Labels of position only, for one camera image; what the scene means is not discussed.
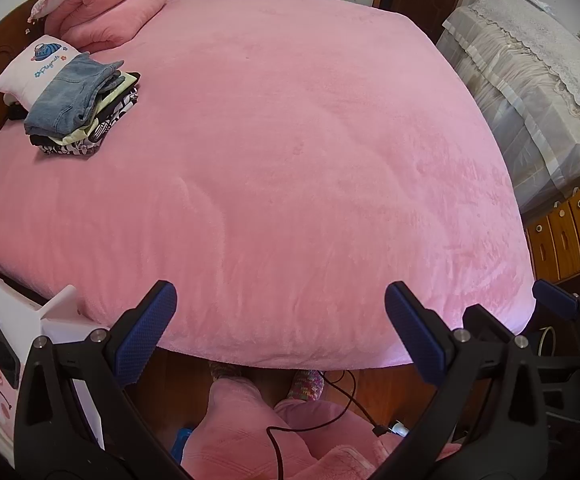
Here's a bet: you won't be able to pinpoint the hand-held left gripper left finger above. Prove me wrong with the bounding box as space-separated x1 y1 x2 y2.
14 280 193 480

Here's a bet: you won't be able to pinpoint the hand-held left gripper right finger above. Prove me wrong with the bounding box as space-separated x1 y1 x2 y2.
375 281 550 480

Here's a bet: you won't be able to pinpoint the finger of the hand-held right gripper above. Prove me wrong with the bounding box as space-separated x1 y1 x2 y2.
532 280 580 323
462 304 516 342

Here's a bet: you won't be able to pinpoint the blue denim jeans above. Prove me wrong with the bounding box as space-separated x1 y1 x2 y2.
24 54 125 137

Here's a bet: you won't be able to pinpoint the wooden drawer cabinet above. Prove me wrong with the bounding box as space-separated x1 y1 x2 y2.
524 182 580 286

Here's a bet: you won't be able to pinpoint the multicolour knit slipper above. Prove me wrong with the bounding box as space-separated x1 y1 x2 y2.
287 367 327 403

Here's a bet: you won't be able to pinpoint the blue object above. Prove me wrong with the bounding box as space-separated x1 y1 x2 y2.
170 427 195 466

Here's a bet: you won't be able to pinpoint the person's left leg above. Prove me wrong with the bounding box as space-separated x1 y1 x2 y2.
180 377 315 480

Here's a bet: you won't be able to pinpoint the lace-covered furniture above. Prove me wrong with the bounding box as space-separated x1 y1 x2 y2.
435 0 580 216

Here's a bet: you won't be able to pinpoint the yellow-green black printed garment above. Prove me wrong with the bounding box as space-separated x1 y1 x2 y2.
27 71 141 157

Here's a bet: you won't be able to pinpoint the pink fleece bed blanket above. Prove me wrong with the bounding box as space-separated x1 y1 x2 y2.
0 0 538 371

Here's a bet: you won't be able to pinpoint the white pillow with blue print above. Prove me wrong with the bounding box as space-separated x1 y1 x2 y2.
0 35 82 111

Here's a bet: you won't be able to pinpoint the pink pillows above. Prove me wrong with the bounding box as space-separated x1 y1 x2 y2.
45 0 169 55

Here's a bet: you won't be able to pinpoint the black cable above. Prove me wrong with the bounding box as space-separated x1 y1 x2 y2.
266 370 388 480

